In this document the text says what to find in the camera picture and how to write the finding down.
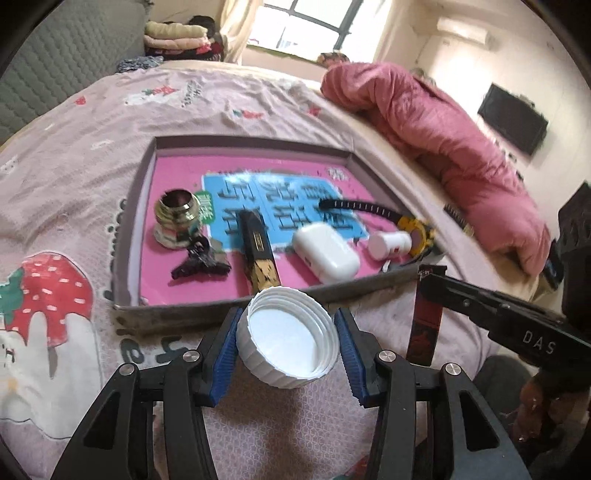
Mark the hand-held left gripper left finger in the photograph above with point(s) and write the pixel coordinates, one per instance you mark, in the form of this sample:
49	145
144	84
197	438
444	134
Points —
221	355

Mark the pink quilt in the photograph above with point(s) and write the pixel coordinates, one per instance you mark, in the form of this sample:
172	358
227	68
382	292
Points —
438	138

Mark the grey cardboard box tray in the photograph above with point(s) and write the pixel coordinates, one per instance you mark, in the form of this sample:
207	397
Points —
161	318

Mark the person's right hand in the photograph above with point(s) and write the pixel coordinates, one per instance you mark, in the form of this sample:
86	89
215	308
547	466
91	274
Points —
538	406

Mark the black wall television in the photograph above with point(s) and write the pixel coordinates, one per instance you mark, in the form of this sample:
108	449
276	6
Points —
512	120

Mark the colourful item on windowsill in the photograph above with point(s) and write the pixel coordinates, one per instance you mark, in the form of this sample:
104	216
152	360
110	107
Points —
332	59

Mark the dark floral cloth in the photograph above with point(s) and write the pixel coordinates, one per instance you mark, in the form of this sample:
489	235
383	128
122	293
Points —
138	63

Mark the pink book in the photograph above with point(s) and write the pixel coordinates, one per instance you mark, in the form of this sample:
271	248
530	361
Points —
194	290

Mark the window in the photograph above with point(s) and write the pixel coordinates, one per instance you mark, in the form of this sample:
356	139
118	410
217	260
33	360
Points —
314	23

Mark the red and black marker pen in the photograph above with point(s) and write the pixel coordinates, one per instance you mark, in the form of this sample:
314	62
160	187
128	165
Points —
425	323

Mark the white jar lid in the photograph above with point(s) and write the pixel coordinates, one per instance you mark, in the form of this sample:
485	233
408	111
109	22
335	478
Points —
286	337

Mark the black and gold box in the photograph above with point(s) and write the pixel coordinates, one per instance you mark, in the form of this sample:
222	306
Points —
258	249

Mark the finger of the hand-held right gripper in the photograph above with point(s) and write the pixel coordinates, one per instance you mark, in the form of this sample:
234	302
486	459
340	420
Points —
461	300

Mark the grey quilted headboard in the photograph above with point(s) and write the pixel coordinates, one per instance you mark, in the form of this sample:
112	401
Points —
55	60

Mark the brass lamp socket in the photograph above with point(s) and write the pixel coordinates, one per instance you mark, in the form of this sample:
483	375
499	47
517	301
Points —
178	217

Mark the white air conditioner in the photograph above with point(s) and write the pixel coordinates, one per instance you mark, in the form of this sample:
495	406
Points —
461	32

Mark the yellow and black wristwatch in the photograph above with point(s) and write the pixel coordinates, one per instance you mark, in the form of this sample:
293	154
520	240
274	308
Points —
415	230

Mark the white earbuds case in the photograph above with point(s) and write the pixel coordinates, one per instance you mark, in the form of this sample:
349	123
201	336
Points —
323	251

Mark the black hair clip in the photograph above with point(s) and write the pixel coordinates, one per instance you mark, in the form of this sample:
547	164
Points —
194	265

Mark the cream curtain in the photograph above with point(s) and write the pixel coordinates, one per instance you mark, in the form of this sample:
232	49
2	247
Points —
240	27
397	27

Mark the stack of folded clothes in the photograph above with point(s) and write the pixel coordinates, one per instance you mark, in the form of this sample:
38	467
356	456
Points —
175	37

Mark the strawberry printed blanket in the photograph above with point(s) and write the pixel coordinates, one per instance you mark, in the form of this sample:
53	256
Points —
69	161

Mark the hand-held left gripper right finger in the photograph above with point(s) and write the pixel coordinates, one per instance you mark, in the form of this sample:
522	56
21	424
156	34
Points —
353	360

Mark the white pill bottle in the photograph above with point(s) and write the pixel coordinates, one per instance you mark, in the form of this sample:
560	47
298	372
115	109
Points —
388	245

